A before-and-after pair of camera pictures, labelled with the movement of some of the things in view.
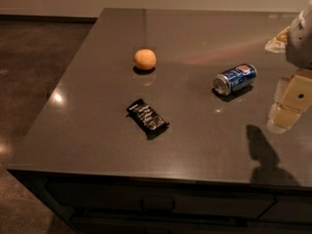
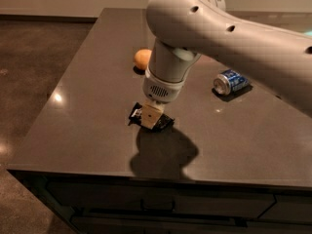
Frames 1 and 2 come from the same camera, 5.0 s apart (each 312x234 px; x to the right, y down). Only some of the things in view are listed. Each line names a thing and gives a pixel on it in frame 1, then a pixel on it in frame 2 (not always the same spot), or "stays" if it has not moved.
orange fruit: (144, 59) stays
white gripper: (301, 43) -> (161, 91)
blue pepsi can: (235, 79) stays
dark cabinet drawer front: (148, 199) stays
